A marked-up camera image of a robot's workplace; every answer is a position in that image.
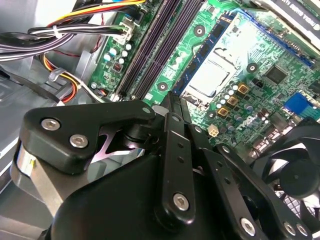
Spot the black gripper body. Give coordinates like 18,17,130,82
46,153,241,240

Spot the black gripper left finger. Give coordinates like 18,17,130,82
9,91,198,226

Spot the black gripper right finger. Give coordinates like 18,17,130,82
178,96,315,240

